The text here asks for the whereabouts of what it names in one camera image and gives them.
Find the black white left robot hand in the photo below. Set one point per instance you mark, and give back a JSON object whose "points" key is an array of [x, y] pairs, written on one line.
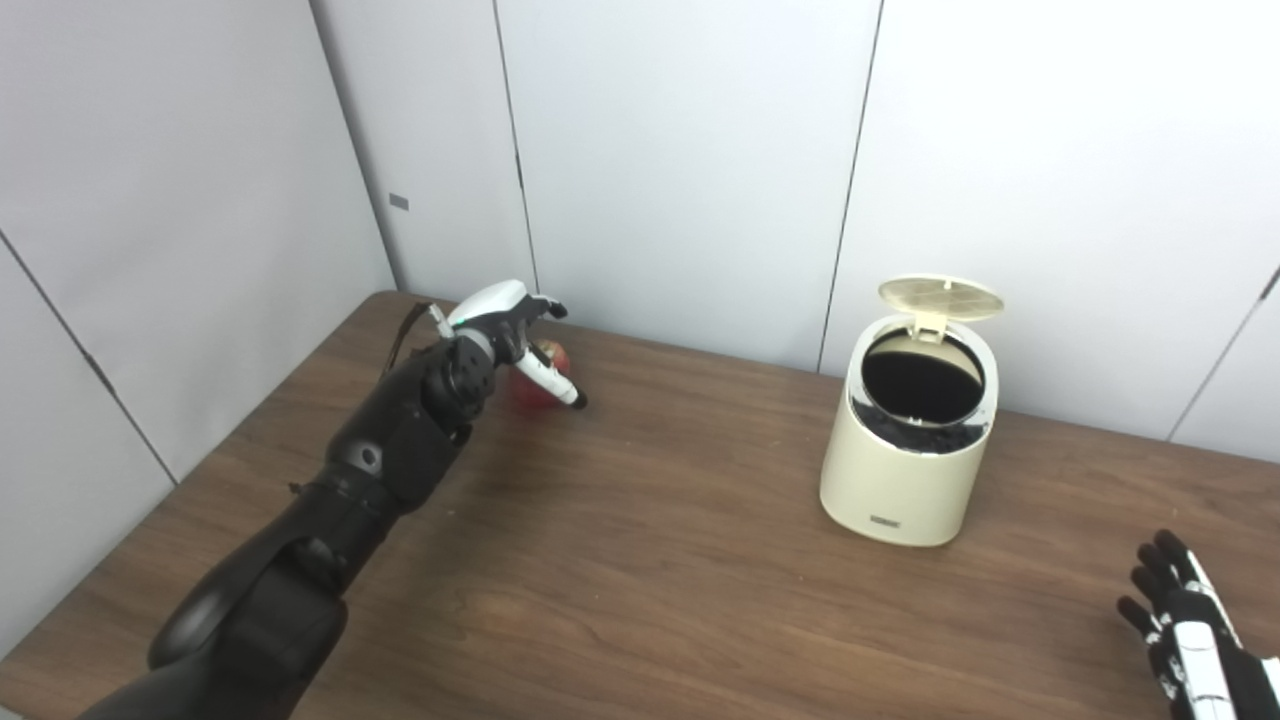
{"points": [[495, 305]]}

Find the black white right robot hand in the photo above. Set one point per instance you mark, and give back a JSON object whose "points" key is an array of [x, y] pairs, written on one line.
{"points": [[1215, 670]]}

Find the red apple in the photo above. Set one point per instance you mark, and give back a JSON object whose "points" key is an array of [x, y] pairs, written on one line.
{"points": [[530, 392]]}

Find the round cream bin lid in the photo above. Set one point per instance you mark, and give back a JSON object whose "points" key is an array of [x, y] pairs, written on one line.
{"points": [[940, 297]]}

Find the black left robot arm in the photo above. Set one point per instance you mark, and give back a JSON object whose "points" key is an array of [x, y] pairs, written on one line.
{"points": [[300, 590]]}

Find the cream-colored bin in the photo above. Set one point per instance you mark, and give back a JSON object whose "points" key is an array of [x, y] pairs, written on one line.
{"points": [[900, 485]]}

